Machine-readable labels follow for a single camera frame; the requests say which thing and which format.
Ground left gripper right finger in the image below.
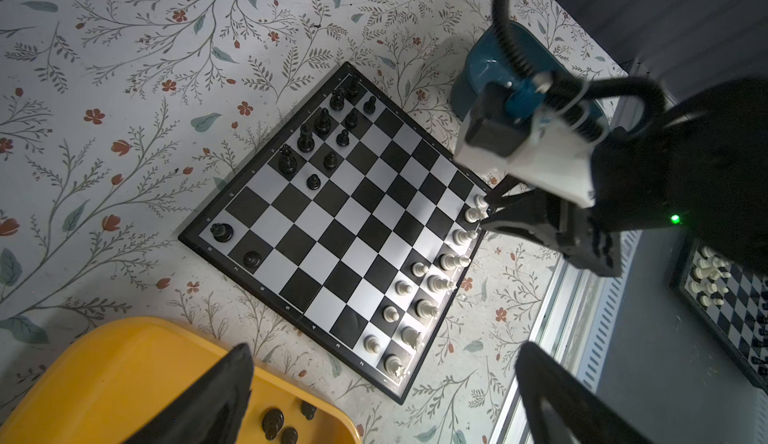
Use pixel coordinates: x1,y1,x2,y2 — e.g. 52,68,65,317
515,342,649,444

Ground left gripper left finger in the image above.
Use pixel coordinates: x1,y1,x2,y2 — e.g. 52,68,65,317
126,344,254,443

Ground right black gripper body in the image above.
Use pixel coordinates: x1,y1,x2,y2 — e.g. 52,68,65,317
480,176,622,277

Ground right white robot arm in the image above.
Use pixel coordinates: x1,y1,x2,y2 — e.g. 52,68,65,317
480,77,767,277

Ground black pieces in yellow tray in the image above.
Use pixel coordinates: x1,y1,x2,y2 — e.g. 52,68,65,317
261,401,317,444

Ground black white chess board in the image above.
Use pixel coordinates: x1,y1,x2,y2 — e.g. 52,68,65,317
180,64,488,402

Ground yellow plastic tray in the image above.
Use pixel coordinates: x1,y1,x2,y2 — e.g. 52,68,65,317
1,317,361,443

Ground teal plastic tray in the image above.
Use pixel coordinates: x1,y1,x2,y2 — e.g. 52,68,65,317
450,22,607,156

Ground aluminium front rail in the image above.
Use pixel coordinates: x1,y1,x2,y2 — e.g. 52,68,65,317
488,227,643,444

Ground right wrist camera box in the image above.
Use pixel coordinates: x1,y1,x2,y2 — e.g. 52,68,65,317
454,83,610,209

